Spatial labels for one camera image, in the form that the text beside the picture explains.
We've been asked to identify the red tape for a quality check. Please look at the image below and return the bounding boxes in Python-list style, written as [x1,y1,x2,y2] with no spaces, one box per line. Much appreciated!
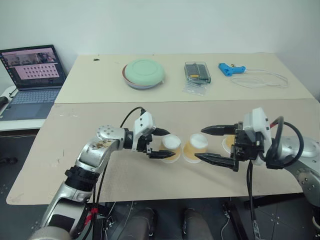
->
[85,206,99,226]

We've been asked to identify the dark rounded shape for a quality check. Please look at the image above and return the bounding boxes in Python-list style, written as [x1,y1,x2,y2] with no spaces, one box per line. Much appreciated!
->
[183,208,215,240]
[116,207,159,240]

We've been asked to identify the clear plastic bags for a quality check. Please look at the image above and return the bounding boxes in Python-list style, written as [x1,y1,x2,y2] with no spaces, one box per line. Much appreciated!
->
[181,80,210,96]

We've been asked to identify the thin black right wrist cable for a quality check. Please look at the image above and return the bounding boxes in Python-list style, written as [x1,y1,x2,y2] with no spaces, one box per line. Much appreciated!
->
[245,132,261,240]

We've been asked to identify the white plastic cup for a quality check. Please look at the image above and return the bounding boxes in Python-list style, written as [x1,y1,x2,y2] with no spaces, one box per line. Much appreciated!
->
[181,133,209,165]
[159,134,182,165]

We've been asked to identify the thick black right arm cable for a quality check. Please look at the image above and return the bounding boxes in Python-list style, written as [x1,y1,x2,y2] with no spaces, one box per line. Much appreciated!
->
[265,115,305,170]

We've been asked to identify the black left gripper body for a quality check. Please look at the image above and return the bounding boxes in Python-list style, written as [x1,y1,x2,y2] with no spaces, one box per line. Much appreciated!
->
[136,132,154,154]

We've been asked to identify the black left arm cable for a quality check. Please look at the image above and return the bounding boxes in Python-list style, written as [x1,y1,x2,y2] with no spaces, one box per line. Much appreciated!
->
[91,106,147,240]

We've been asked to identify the black table frame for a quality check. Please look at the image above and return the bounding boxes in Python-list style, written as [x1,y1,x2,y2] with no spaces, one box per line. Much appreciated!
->
[221,192,320,240]

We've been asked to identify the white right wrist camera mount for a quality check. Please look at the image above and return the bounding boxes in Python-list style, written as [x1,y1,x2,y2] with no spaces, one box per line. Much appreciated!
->
[243,107,273,166]

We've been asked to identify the blue glue gun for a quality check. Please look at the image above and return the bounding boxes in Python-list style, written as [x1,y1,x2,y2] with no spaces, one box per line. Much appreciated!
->
[217,62,247,78]

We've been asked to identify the clear plastic parts box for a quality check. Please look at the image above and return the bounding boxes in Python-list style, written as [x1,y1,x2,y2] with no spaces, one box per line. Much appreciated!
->
[184,60,212,85]

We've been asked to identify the open grey laptop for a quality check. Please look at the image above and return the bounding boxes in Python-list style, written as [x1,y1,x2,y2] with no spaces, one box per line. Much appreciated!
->
[0,44,68,122]

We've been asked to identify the middle white plastic cup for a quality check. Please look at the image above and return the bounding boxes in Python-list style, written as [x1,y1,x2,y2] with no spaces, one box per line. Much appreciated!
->
[181,133,209,165]

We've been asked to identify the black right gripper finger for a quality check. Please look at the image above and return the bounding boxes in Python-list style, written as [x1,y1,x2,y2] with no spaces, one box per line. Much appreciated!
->
[194,152,236,172]
[200,123,237,138]

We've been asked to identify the left white plastic cup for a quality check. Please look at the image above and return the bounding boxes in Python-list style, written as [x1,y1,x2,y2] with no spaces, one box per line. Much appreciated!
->
[159,134,182,165]

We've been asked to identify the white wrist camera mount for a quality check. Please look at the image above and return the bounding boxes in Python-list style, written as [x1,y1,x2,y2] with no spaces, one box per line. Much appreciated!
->
[243,107,273,166]
[131,111,157,152]

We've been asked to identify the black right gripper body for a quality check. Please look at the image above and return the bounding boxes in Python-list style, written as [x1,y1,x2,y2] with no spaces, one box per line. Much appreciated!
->
[229,121,264,173]

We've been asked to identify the green plate stack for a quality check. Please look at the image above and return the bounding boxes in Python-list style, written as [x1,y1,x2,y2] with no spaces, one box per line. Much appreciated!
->
[121,58,167,91]

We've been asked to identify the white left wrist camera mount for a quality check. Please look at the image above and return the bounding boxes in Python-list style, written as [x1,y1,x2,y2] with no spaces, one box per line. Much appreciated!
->
[131,111,157,152]

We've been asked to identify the white power cord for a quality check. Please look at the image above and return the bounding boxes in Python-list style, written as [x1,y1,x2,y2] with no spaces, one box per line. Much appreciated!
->
[230,68,289,89]

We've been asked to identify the black laptop cable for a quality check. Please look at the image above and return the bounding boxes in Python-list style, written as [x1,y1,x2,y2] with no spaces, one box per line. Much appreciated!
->
[8,85,20,98]

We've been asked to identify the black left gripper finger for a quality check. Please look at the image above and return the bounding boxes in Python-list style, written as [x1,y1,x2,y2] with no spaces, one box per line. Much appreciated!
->
[152,126,172,137]
[147,149,177,160]

